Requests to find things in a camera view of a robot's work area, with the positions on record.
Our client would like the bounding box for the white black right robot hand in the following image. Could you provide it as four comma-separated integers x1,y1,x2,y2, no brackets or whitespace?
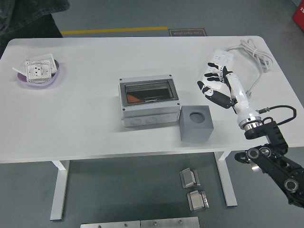
197,62,261,125

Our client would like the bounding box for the grey junction box clear lid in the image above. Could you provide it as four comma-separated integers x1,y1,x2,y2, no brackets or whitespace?
118,74,181,129

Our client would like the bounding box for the grey cube with round hole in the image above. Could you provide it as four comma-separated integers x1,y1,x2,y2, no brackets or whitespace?
179,105,214,143

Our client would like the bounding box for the red box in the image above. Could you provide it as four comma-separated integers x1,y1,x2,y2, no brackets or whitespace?
292,4,304,24

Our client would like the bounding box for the white power strip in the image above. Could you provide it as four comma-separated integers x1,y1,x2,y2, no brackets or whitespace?
201,49,235,91

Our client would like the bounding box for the white table leg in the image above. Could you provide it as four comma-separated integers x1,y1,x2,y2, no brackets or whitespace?
213,151,238,207
49,160,71,221

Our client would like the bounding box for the grey metal block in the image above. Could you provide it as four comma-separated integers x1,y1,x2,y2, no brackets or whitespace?
187,190,210,213
180,167,201,190

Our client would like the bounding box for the white socket cover plate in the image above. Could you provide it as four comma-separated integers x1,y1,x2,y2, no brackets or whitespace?
12,53,30,76
28,53,59,74

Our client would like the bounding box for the purple bowl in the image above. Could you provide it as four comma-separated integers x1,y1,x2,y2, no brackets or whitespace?
17,59,61,90

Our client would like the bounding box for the white socket module printed back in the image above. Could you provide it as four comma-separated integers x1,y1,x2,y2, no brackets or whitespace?
25,59,53,84

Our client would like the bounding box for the person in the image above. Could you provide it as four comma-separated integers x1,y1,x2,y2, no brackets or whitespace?
0,0,71,43

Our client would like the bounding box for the white power cord with plug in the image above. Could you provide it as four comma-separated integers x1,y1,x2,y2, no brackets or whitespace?
224,38,274,97

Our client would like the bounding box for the grey metal base plate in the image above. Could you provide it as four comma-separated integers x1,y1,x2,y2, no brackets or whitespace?
80,220,141,228

